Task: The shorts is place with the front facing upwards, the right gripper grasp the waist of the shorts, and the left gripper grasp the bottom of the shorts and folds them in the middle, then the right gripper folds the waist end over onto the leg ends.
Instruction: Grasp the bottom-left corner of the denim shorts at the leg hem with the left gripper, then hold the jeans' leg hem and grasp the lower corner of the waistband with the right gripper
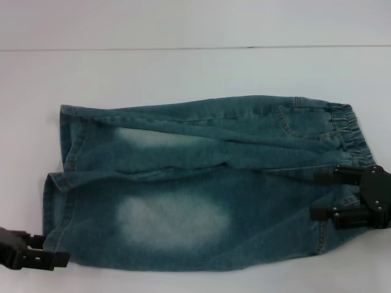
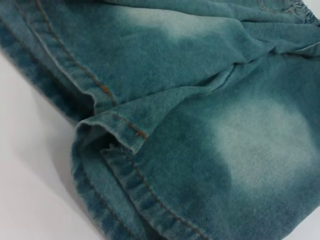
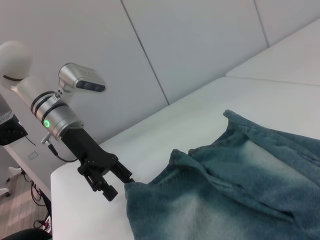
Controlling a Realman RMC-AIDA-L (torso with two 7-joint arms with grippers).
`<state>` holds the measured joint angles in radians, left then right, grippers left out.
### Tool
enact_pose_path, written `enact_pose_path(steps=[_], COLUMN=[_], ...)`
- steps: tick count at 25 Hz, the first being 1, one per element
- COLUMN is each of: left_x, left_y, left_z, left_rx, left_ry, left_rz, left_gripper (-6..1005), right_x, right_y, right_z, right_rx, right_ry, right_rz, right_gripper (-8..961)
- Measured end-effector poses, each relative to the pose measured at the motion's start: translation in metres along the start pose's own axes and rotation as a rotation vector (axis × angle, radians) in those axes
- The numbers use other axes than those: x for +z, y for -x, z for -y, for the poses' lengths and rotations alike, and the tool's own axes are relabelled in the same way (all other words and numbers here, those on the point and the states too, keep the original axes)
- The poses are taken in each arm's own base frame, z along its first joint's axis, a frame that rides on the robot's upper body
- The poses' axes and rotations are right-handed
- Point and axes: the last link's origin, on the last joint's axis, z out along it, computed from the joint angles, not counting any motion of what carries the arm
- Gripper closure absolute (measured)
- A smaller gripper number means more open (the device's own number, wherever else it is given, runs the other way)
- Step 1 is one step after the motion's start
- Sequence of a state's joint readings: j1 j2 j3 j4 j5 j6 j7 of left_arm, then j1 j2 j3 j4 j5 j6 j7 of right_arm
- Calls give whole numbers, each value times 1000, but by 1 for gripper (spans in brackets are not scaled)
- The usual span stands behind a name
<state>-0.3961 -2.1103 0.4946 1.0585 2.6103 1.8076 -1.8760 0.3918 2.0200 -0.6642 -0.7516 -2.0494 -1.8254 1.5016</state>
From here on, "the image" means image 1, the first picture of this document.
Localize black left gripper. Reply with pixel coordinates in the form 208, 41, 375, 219
0, 226, 71, 272

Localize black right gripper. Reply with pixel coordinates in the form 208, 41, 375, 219
309, 164, 391, 231

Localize blue denim shorts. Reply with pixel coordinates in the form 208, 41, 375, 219
42, 96, 367, 275

